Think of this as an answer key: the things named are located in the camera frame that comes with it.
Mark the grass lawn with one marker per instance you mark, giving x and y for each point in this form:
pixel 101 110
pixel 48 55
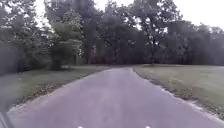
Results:
pixel 186 80
pixel 30 83

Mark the wood of trees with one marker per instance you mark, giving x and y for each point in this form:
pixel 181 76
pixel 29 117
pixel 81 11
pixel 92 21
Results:
pixel 110 36

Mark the grey asphalt path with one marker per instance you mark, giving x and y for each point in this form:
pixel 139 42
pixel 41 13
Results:
pixel 113 100

